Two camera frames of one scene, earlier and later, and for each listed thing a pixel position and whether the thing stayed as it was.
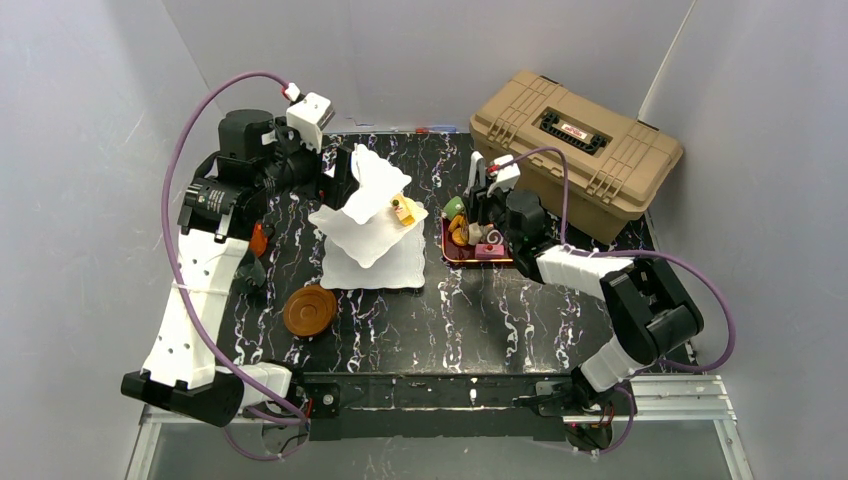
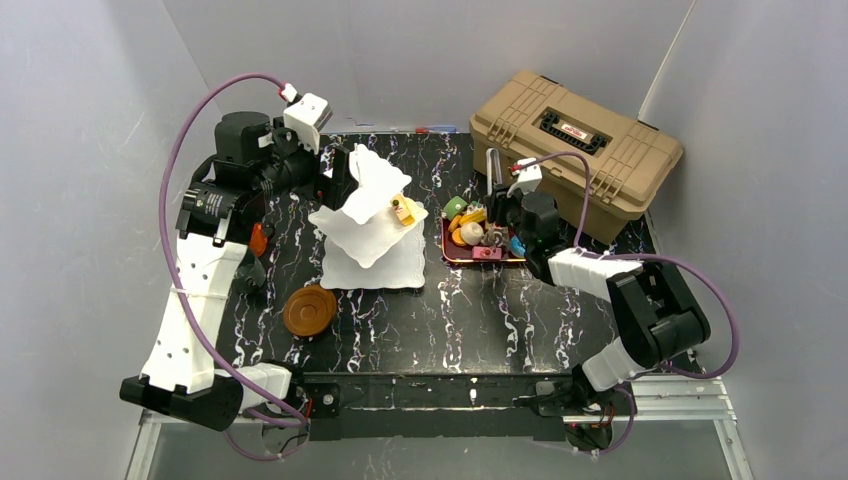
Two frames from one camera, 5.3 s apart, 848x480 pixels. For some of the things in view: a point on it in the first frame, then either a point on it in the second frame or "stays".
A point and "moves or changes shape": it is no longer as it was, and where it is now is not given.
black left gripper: (329, 172) stays
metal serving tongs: (477, 192) moves or changes shape
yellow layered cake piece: (403, 209) stays
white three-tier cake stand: (367, 246) stays
